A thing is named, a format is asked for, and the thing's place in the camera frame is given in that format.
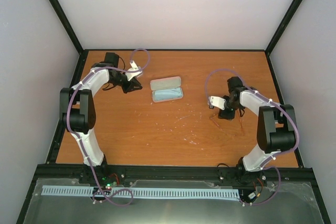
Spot thin red frame sunglasses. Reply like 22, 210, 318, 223
209, 112, 245, 136

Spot pink glasses case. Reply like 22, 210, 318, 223
150, 76, 184, 103

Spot light blue cleaning cloth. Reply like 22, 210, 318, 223
153, 88, 183, 102

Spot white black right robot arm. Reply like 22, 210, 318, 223
210, 77, 299, 185

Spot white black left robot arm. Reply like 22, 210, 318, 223
59, 52, 143, 184

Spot clear plastic front sheet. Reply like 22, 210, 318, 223
24, 179, 323, 223

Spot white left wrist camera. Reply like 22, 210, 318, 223
125, 61, 143, 81

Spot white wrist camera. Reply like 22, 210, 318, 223
208, 96, 226, 110
125, 61, 143, 81

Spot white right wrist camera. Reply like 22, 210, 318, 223
208, 96, 226, 110

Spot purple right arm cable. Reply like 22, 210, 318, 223
204, 68, 300, 207

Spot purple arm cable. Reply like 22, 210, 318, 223
67, 48, 151, 206
204, 68, 300, 207

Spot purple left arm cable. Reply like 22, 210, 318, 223
67, 48, 151, 206

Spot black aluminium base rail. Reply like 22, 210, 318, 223
31, 163, 317, 188

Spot black enclosure frame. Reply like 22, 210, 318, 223
15, 0, 332, 224

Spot light blue slotted cable duct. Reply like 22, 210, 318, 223
40, 185, 239, 201

